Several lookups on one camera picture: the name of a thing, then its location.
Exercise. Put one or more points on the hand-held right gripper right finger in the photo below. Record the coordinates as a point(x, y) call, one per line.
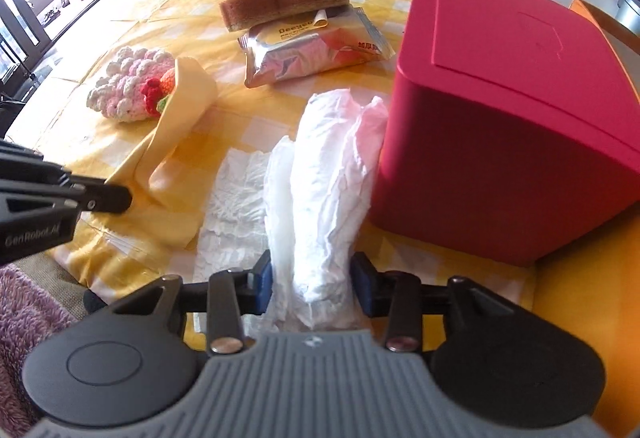
point(361, 283)

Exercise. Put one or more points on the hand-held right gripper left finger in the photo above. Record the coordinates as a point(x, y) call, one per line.
point(264, 283)

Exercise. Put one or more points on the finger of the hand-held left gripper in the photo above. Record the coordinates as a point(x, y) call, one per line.
point(107, 199)

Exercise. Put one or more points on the white ruffled disposable cloth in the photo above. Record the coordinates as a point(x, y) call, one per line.
point(232, 203)

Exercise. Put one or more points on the white plastic bag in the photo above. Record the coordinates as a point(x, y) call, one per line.
point(325, 193)

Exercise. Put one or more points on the yellow cloth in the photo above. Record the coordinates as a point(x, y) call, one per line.
point(180, 128)

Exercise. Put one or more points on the crochet strawberry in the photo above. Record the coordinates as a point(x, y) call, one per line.
point(155, 91)

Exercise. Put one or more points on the orange cardboard box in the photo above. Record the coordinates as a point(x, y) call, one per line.
point(575, 298)

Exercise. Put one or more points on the silver snack packet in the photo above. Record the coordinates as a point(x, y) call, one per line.
point(320, 51)

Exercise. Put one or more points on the brown sponge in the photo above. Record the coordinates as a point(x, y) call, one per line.
point(285, 1)

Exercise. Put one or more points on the black object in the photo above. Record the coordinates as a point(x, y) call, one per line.
point(9, 118)

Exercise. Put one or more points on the purple fuzzy blanket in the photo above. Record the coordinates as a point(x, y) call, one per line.
point(25, 328)

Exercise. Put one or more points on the yellow checkered tablecloth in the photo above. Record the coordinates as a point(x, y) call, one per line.
point(200, 8)

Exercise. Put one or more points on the red square box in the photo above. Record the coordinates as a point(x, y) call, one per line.
point(500, 118)

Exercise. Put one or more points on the grey metal trash can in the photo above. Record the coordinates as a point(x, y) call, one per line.
point(629, 8)

